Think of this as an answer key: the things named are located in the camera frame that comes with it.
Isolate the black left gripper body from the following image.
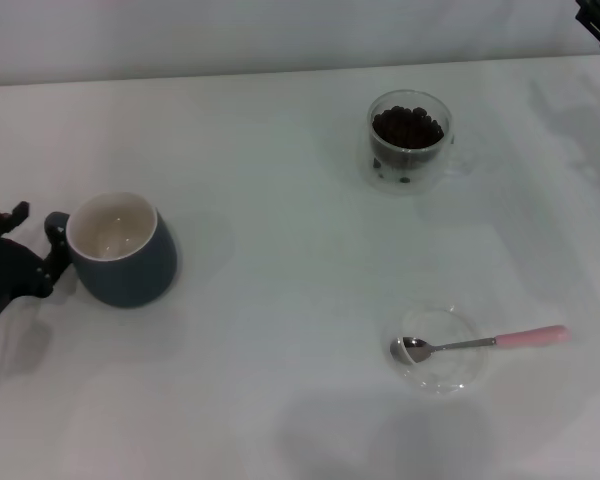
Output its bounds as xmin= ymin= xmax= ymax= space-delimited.
xmin=0 ymin=235 xmax=50 ymax=336

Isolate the dark blue ceramic mug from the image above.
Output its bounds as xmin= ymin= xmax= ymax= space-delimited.
xmin=43 ymin=192 xmax=179 ymax=309

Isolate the pink-handled metal spoon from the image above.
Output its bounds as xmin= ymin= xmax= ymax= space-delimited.
xmin=389 ymin=324 xmax=570 ymax=366

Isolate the double-walled glass cup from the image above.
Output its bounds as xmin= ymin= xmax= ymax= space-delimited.
xmin=362 ymin=89 xmax=474 ymax=197

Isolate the clear glass saucer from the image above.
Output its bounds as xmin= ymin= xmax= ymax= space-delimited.
xmin=383 ymin=303 xmax=490 ymax=396

